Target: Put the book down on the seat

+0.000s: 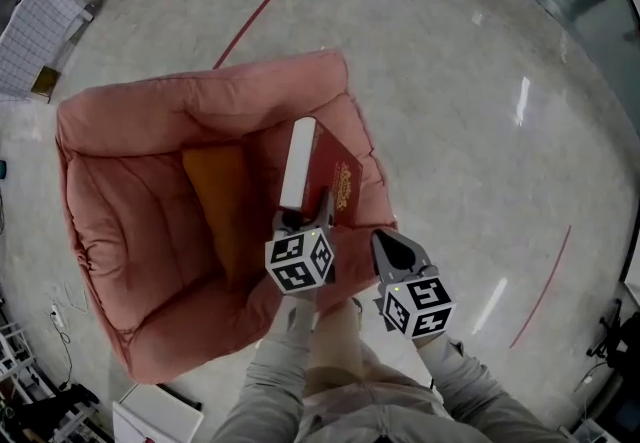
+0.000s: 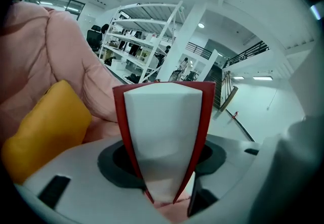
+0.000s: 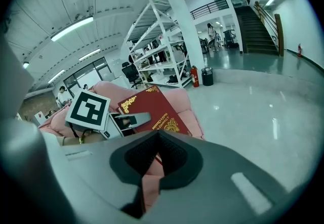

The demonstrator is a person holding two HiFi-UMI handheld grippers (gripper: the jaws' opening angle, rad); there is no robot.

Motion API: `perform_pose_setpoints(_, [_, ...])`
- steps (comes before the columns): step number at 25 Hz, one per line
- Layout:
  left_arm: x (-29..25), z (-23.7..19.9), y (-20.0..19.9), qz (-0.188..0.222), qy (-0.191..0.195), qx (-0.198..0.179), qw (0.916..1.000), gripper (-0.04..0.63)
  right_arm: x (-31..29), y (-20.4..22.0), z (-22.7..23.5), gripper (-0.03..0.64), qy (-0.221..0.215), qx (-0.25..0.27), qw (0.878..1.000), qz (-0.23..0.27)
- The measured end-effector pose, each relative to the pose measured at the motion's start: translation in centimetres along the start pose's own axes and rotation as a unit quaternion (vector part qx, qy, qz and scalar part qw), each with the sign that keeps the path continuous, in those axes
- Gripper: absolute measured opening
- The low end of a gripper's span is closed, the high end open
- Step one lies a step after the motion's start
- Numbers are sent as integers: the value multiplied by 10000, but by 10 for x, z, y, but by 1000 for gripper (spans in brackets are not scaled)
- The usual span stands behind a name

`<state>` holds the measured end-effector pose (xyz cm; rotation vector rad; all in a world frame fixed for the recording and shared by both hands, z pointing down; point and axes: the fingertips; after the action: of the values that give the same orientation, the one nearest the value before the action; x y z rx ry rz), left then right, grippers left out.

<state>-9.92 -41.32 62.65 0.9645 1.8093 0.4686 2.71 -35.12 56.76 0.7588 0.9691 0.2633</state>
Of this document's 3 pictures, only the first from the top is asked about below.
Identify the white grid board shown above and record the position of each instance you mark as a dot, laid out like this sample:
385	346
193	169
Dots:
35	31

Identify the white power strip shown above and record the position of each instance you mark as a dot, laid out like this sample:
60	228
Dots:
58	315

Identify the person's grey shirt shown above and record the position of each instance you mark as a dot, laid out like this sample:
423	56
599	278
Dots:
370	411

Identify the small brown cardboard box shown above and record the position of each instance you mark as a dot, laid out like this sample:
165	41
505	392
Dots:
45	83

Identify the red book with gold ornaments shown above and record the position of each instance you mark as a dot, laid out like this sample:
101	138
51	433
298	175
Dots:
335	166

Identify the pink cushioned armchair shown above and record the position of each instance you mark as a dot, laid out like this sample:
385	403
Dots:
150	231

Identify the yellow cushion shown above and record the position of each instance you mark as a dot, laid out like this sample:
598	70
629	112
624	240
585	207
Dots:
220	201

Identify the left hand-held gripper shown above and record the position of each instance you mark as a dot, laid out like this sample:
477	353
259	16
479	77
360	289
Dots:
300	261

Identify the person's right forearm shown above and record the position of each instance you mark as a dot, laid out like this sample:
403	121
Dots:
470	381

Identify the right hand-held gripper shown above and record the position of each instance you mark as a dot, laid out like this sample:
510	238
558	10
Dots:
420	306

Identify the person's leg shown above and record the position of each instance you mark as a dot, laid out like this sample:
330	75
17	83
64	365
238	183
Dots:
332	346

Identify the white box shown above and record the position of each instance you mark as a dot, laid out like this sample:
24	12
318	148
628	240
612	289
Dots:
155	413

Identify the person's left forearm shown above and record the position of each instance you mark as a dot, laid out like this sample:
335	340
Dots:
270	381

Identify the red floor tape strip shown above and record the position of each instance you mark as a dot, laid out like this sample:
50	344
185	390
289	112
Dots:
250	23
542	286

